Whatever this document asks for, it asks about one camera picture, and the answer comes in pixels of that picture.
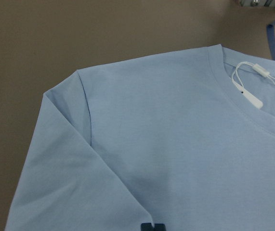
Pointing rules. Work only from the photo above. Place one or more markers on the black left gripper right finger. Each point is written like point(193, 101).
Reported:
point(159, 227)

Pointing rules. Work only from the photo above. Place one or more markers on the light blue t-shirt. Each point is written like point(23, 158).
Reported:
point(165, 138)

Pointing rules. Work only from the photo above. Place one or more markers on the brown paper table cover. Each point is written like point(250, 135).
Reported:
point(43, 41)

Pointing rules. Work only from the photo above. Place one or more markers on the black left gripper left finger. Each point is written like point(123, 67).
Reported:
point(146, 227)

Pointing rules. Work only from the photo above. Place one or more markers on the aluminium frame post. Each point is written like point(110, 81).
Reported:
point(256, 3)

